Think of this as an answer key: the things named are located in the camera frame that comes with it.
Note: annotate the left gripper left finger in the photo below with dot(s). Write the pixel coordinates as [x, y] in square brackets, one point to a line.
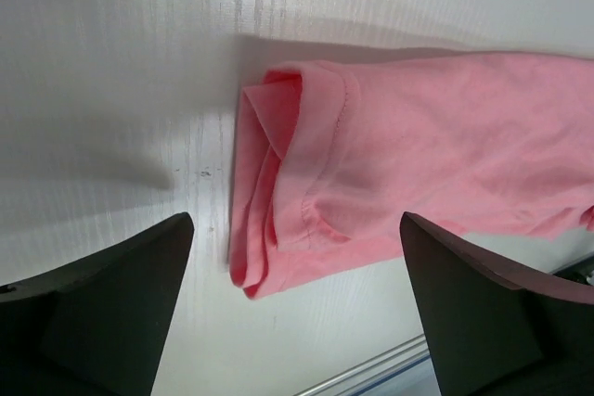
[96, 326]

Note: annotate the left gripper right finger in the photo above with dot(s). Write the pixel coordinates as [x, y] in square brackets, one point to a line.
[495, 326]

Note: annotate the pink t shirt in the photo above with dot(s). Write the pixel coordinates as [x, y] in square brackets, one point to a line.
[330, 156]

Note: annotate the aluminium front rail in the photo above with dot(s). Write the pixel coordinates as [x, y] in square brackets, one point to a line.
[408, 368]

